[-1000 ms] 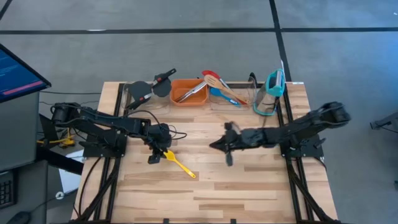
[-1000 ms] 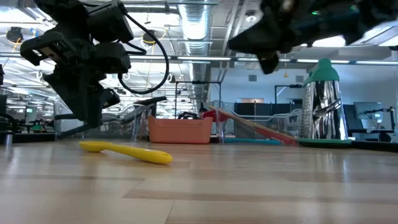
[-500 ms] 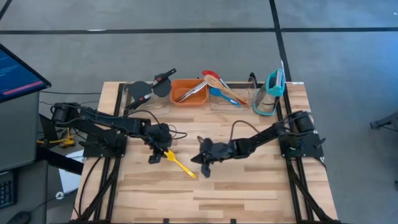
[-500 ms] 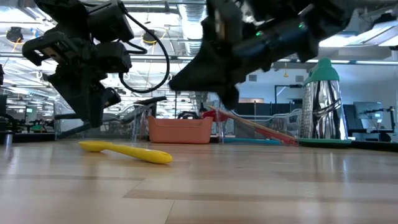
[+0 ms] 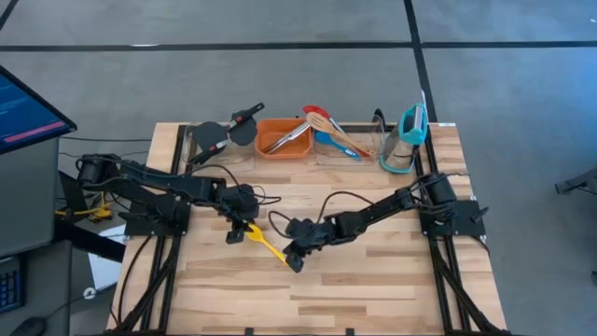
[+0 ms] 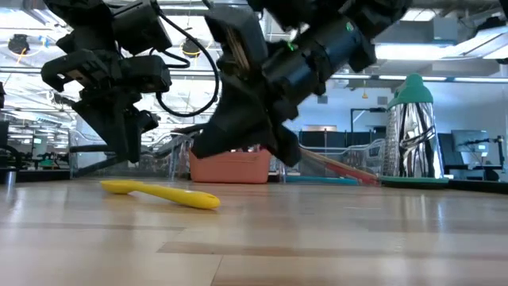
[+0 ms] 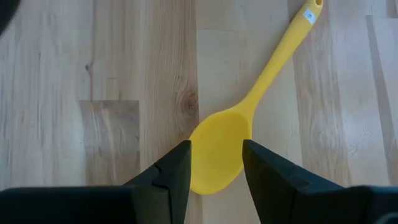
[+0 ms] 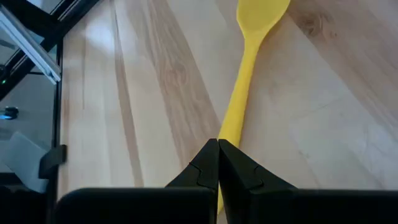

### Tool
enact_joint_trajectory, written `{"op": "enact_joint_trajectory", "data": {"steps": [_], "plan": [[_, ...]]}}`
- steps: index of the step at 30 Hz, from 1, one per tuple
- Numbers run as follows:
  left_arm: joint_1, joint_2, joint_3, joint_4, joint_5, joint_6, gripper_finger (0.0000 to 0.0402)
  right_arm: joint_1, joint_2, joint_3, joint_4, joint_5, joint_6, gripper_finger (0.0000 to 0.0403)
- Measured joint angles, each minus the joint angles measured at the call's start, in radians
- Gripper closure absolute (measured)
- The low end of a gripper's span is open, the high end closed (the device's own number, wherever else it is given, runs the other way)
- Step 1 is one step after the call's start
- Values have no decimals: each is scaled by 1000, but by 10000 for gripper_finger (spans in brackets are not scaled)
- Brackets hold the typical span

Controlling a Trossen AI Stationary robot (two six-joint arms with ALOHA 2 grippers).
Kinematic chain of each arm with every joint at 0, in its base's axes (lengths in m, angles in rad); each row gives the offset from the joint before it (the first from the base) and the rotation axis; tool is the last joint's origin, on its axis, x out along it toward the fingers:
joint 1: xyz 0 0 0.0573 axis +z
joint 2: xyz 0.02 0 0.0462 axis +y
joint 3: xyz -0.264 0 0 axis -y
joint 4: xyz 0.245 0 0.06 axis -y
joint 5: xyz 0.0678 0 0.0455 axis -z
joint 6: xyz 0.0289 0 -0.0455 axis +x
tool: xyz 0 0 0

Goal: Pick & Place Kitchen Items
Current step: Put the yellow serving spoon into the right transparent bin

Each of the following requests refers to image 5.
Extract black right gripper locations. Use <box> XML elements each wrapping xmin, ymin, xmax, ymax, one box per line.
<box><xmin>282</xmin><ymin>217</ymin><xmax>337</xmax><ymax>274</ymax></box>

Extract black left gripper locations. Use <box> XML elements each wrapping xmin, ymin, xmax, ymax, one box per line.
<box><xmin>217</xmin><ymin>183</ymin><xmax>261</xmax><ymax>246</ymax></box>

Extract yellow silicone spoon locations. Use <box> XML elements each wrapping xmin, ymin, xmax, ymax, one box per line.
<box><xmin>245</xmin><ymin>223</ymin><xmax>288</xmax><ymax>266</ymax></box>

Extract rectangular black spatula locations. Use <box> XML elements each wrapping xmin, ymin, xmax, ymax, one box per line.
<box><xmin>187</xmin><ymin>138</ymin><xmax>230</xmax><ymax>165</ymax></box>

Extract blue silicone spoon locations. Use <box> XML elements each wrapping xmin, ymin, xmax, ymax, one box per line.
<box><xmin>314</xmin><ymin>131</ymin><xmax>364</xmax><ymax>162</ymax></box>

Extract metal tongs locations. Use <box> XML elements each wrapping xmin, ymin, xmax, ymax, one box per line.
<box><xmin>263</xmin><ymin>121</ymin><xmax>312</xmax><ymax>154</ymax></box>

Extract wooden slotted spatula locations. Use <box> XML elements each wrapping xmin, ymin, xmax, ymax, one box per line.
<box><xmin>306</xmin><ymin>111</ymin><xmax>377</xmax><ymax>158</ymax></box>

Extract red spoon steel shaft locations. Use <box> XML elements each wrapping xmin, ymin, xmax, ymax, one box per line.
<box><xmin>301</xmin><ymin>105</ymin><xmax>373</xmax><ymax>159</ymax></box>

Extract clear plastic bin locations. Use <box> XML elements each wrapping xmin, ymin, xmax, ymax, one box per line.
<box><xmin>184</xmin><ymin>123</ymin><xmax>257</xmax><ymax>168</ymax></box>
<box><xmin>311</xmin><ymin>121</ymin><xmax>384</xmax><ymax>167</ymax></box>

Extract orange plastic bin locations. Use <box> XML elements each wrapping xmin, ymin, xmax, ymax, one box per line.
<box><xmin>254</xmin><ymin>117</ymin><xmax>312</xmax><ymax>161</ymax></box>

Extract yellow clamp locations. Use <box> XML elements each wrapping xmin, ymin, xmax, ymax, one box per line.
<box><xmin>55</xmin><ymin>204</ymin><xmax>114</xmax><ymax>223</ymax></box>

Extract white box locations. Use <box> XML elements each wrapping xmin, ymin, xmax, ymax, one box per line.
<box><xmin>88</xmin><ymin>226</ymin><xmax>128</xmax><ymax>290</ymax></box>

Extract grey cabinet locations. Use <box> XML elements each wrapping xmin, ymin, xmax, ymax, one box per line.
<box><xmin>0</xmin><ymin>137</ymin><xmax>62</xmax><ymax>258</ymax></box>

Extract computer monitor blue screen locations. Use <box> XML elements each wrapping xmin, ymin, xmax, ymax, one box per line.
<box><xmin>0</xmin><ymin>64</ymin><xmax>78</xmax><ymax>155</ymax></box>

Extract black computer mouse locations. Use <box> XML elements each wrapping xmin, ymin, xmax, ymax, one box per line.
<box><xmin>8</xmin><ymin>316</ymin><xmax>46</xmax><ymax>336</ymax></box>

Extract black keyboard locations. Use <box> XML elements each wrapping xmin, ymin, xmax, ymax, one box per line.
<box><xmin>0</xmin><ymin>268</ymin><xmax>24</xmax><ymax>314</ymax></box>

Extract black stand leg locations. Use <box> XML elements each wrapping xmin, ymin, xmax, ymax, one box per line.
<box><xmin>554</xmin><ymin>167</ymin><xmax>597</xmax><ymax>195</ymax></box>

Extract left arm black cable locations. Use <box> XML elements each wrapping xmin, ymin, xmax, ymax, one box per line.
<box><xmin>199</xmin><ymin>162</ymin><xmax>284</xmax><ymax>206</ymax></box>

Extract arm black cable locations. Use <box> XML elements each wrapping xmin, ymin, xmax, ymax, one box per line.
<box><xmin>199</xmin><ymin>162</ymin><xmax>284</xmax><ymax>206</ymax></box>
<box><xmin>268</xmin><ymin>189</ymin><xmax>375</xmax><ymax>240</ymax></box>

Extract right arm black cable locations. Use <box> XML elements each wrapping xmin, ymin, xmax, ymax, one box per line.
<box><xmin>268</xmin><ymin>189</ymin><xmax>375</xmax><ymax>240</ymax></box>

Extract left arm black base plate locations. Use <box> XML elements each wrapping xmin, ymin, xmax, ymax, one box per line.
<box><xmin>123</xmin><ymin>190</ymin><xmax>192</xmax><ymax>238</ymax></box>

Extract black aluminium table frame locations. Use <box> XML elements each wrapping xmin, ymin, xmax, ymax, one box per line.
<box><xmin>104</xmin><ymin>121</ymin><xmax>514</xmax><ymax>336</ymax></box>

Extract steel grater teal handle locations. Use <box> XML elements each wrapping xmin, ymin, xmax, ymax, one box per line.
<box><xmin>379</xmin><ymin>103</ymin><xmax>429</xmax><ymax>175</ymax></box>

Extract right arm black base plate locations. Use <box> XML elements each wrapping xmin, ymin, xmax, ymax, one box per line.
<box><xmin>418</xmin><ymin>200</ymin><xmax>487</xmax><ymax>238</ymax></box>

